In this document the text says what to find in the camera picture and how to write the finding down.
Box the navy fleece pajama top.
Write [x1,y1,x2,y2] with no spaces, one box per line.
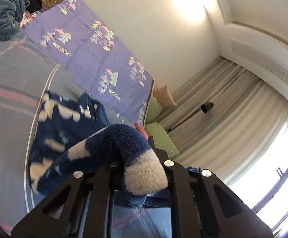
[29,91,168,206]

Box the green cushion near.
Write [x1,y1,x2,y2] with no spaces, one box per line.
[144,122,179,158]

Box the green cushion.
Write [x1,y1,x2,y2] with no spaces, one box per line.
[145,95,163,124]
[144,122,179,158]

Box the beige curtain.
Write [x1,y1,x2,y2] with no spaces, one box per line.
[159,58,288,185]

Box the pink folded garment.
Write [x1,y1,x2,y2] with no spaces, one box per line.
[134,122,149,140]

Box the black floor lamp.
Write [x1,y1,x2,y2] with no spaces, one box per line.
[167,100,215,132]

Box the green cushion far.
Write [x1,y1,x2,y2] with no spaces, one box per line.
[145,95,163,124]

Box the peach pillow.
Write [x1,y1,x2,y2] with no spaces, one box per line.
[153,85,177,108]

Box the purple tree print sheet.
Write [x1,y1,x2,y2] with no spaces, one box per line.
[23,0,154,125]

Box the blue grey striped bed cover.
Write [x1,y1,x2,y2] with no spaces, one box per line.
[0,32,171,237]

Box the white air vent panel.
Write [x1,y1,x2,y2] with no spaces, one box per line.
[231,39,288,86]

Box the teal crumpled blanket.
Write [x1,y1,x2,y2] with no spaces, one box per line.
[0,0,30,41]

